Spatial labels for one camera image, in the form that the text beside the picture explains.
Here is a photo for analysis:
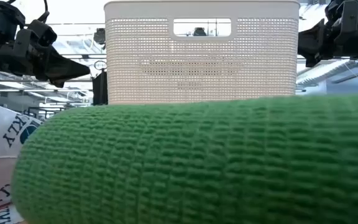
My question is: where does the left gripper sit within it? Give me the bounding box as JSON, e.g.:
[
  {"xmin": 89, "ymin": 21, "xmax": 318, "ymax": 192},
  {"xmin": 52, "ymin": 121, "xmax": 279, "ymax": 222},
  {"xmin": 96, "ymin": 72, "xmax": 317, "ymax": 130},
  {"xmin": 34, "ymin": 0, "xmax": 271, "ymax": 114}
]
[{"xmin": 0, "ymin": 29, "xmax": 91, "ymax": 88}]

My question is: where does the green cohesive bandage roll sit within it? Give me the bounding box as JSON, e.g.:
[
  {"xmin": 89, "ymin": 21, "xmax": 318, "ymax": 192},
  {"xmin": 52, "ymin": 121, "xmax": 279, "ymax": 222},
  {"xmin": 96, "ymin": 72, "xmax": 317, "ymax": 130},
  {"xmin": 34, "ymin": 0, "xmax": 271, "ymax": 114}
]
[{"xmin": 11, "ymin": 92, "xmax": 358, "ymax": 224}]

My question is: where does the white perforated plastic basket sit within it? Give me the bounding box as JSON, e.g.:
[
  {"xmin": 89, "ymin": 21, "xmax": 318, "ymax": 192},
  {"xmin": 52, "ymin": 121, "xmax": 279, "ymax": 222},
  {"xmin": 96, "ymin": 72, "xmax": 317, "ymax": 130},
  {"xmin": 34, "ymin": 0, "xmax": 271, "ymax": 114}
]
[{"xmin": 103, "ymin": 0, "xmax": 301, "ymax": 106}]

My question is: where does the black partition panel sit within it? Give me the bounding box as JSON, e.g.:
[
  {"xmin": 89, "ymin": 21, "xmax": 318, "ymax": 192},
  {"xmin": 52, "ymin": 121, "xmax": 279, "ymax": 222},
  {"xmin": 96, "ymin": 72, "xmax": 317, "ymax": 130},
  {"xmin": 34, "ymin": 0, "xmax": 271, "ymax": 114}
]
[{"xmin": 91, "ymin": 70, "xmax": 109, "ymax": 106}]

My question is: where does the dark ceiling bar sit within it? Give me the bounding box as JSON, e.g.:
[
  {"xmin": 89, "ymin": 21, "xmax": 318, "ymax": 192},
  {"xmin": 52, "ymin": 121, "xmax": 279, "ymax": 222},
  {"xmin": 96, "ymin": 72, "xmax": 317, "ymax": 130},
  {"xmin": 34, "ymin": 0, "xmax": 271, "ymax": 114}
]
[{"xmin": 333, "ymin": 67, "xmax": 358, "ymax": 85}]

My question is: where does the white ceiling duct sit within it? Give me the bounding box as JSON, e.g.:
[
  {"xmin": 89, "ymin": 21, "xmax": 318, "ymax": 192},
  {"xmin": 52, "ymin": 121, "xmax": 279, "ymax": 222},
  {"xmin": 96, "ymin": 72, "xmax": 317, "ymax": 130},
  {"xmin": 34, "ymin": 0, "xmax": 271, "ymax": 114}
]
[{"xmin": 296, "ymin": 59, "xmax": 358, "ymax": 86}]

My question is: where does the metal ring hook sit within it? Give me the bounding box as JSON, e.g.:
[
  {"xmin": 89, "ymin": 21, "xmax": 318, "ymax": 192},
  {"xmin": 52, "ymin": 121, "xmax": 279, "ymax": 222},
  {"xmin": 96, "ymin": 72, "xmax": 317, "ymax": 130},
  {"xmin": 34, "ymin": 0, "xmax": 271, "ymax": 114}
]
[{"xmin": 93, "ymin": 60, "xmax": 108, "ymax": 71}]

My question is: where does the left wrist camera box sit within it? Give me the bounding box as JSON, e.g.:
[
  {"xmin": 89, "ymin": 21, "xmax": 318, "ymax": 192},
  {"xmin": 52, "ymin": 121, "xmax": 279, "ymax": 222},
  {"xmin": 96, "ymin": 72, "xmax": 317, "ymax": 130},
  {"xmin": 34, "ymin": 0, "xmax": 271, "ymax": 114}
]
[{"xmin": 26, "ymin": 19, "xmax": 58, "ymax": 47}]

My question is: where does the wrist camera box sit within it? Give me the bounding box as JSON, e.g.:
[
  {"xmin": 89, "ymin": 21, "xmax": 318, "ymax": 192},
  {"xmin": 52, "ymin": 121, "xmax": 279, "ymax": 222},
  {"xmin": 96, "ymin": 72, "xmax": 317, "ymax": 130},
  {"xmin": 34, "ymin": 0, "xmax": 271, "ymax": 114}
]
[
  {"xmin": 26, "ymin": 19, "xmax": 58, "ymax": 47},
  {"xmin": 325, "ymin": 0, "xmax": 358, "ymax": 43}
]

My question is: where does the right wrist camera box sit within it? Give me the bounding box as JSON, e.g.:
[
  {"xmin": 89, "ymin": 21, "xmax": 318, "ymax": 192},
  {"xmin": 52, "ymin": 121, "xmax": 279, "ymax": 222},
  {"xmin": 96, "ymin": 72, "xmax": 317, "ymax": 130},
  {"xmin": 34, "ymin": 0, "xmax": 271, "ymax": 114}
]
[{"xmin": 325, "ymin": 0, "xmax": 358, "ymax": 43}]

